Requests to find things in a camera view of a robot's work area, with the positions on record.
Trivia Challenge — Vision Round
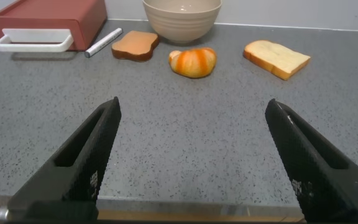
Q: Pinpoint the brown toast slice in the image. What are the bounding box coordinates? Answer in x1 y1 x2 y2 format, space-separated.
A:
111 30 160 62

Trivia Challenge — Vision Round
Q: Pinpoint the beige ribbed bowl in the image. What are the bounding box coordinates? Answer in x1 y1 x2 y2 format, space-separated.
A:
142 0 223 44

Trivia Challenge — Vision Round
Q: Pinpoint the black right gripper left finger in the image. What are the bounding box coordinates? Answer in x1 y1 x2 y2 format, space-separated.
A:
0 96 122 223

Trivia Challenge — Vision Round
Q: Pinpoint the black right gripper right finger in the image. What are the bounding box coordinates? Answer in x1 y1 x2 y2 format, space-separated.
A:
265 98 358 223

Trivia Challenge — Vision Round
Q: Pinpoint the white marker pen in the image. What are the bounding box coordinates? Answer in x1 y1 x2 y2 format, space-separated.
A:
84 27 124 58

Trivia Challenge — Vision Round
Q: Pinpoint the white bread slice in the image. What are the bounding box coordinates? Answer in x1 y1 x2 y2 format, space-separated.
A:
243 39 311 81

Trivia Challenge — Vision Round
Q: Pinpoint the red drawer casing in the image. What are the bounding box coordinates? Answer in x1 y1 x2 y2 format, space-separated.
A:
0 0 108 50

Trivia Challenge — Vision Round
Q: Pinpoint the orange striped bread roll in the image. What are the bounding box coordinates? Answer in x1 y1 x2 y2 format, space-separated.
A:
168 47 218 79

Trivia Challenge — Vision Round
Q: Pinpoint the red drawer with white handle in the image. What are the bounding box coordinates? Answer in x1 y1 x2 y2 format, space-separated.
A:
0 17 88 53

